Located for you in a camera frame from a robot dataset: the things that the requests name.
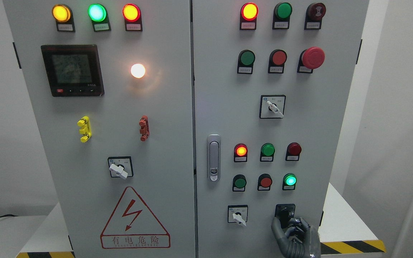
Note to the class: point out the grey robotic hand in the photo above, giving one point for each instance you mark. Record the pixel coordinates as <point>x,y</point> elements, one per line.
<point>298,240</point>

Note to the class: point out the black rotary knob switch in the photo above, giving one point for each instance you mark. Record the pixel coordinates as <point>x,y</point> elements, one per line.
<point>284,212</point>

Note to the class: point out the green push button lower right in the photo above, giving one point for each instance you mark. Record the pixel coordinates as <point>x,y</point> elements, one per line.
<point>289,182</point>

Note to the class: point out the green push button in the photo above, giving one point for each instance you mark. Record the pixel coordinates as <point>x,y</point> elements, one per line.
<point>245,62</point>
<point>289,182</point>
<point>239,183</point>

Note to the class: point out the red push button lower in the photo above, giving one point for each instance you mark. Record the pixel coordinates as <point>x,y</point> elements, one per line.
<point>264,182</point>

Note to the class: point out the red push button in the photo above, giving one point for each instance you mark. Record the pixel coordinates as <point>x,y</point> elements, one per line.
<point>277,59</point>
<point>264,182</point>

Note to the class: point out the green push button lower left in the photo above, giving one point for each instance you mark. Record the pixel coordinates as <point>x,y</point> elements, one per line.
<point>239,183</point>

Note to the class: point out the red indicator light middle right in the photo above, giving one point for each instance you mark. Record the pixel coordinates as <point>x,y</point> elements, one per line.
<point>293,152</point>

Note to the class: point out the green indicator light middle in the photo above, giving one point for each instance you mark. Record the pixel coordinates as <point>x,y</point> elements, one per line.
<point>267,152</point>

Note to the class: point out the red indicator light middle left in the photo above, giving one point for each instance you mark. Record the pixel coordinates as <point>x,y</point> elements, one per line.
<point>240,153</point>

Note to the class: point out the grey right cabinet door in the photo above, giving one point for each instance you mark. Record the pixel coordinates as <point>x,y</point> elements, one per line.
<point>228,104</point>

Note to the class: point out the grey cabinet door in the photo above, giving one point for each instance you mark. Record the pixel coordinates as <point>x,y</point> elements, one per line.
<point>228,104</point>
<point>163,170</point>

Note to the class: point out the red electric hazard sticker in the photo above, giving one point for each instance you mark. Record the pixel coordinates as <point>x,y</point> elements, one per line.
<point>132,224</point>

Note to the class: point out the red emergency stop button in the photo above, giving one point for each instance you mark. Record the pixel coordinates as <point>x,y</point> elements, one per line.
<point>310,59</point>

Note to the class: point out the red push button upper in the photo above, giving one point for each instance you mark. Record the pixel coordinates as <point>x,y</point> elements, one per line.
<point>277,59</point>

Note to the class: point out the green push button upper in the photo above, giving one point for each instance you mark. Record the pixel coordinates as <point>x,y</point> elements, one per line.
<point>245,62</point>

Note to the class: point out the red terminal connector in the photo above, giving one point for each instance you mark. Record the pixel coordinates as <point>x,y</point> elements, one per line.
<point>144,128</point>

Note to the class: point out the green indicator top right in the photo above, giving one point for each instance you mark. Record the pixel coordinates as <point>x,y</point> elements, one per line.
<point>281,16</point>

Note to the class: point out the dark red buzzer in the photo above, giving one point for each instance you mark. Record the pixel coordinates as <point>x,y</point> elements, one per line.
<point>314,15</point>

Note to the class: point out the red lit indicator top right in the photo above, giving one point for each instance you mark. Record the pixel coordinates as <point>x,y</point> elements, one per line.
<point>248,16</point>

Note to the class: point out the white lit lamp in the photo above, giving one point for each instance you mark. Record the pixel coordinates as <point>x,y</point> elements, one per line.
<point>138,70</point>

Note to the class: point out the yellow terminal connector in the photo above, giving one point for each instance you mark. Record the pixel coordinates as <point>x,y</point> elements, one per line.
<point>84,128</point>

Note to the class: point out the grey left cabinet door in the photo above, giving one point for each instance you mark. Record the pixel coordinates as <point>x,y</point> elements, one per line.
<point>163,170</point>

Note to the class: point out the black digital power meter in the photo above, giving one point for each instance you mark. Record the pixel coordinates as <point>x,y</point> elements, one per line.
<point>73,70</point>

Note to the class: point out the red lit indicator light left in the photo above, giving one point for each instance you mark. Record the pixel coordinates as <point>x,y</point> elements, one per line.
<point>132,17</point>

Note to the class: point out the green lit indicator light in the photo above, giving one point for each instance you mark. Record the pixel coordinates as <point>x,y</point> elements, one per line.
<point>99,17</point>

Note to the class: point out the yellow indicator light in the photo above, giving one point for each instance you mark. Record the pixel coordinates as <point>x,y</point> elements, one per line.
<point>64,18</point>

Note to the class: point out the white selector switch lower right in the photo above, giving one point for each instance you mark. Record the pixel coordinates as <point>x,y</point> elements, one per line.
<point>238,214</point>

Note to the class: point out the white selector switch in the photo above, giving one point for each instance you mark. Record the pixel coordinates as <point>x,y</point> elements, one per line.
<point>238,214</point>
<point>272,106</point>

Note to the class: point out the silver door handle lock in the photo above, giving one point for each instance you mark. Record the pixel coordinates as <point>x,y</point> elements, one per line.
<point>213,156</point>

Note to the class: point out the white selector switch upper right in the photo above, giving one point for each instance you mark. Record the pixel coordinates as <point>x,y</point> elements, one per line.
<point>272,106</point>

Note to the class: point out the white selector switch left door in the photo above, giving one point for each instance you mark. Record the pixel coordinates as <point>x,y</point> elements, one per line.
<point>120,167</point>

